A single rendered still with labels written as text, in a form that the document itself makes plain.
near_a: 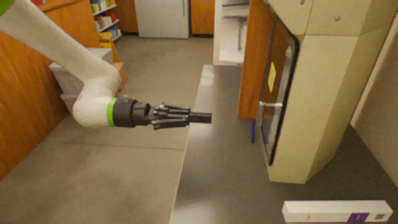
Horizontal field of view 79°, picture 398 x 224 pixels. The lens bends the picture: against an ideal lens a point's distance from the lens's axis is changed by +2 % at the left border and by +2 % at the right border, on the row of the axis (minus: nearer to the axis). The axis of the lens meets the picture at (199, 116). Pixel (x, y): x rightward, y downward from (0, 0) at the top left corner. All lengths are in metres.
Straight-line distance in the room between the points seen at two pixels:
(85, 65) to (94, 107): 0.13
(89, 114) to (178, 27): 5.00
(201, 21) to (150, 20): 1.14
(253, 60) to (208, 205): 0.57
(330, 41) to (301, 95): 0.14
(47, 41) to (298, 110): 0.70
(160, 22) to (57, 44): 5.00
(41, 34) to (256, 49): 0.70
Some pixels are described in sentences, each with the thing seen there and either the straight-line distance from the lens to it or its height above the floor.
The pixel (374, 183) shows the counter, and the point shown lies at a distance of 0.98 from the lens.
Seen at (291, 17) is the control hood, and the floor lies 1.45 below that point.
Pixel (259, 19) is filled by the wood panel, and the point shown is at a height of 1.37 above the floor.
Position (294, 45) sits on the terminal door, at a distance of 0.62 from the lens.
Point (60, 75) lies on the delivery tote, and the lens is 2.82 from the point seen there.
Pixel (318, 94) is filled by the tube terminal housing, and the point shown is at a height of 1.27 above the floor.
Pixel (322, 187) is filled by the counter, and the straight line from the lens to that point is 0.89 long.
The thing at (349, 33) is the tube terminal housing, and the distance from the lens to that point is 0.63.
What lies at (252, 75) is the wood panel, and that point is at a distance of 1.01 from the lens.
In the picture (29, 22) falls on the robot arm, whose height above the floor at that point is 1.42.
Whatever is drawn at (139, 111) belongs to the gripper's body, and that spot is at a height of 1.17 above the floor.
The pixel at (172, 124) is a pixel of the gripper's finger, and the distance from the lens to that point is 0.70.
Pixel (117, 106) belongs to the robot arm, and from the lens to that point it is 0.75.
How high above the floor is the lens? 1.55
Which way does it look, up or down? 34 degrees down
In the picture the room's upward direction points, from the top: straight up
